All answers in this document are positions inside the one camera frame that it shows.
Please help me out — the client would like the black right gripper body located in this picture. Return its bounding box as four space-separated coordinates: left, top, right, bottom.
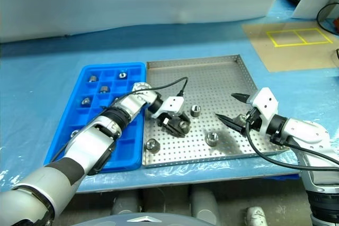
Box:
245 101 263 132

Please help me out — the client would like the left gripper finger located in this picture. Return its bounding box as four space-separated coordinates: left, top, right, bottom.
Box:
180 113 191 132
164 126 186 138

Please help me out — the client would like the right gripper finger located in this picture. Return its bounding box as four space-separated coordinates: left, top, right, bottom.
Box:
230 93 251 104
215 113 248 134

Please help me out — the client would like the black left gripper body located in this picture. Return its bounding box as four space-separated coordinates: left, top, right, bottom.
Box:
158 109 185 129

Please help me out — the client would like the perforated steel tray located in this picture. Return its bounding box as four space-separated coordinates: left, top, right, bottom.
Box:
141 54 291 169

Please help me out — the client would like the blue compartment tray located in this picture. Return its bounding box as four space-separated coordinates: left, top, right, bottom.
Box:
43 62 147 174

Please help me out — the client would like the brown mat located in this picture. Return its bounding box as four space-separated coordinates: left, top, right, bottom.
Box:
242 21 339 73

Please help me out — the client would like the grey rounded leg shape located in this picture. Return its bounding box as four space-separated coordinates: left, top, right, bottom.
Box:
190 185 221 224
111 190 142 218

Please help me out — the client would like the white shoe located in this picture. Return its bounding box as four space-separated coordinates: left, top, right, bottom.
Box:
244 206 266 226

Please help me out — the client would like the blue-grey rounded body shell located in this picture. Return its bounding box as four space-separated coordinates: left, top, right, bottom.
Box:
75 212 209 226

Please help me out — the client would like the blue plastic table cover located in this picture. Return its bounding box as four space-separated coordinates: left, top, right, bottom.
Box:
0 16 339 192

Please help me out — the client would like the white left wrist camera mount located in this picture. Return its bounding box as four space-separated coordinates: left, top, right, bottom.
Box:
151 96 185 120

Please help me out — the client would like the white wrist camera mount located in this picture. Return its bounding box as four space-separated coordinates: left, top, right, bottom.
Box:
151 96 185 120
248 87 279 134

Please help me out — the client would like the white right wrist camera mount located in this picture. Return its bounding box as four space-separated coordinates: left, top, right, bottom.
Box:
248 87 279 134

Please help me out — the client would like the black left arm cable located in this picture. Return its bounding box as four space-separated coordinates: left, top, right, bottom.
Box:
50 77 189 163

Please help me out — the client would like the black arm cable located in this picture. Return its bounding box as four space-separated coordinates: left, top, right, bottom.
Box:
50 77 189 163
245 120 339 171

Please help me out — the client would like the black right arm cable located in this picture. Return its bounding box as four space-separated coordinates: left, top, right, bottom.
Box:
245 120 339 171

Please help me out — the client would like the thin black background cable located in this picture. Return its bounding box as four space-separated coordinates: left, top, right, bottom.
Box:
316 2 339 36

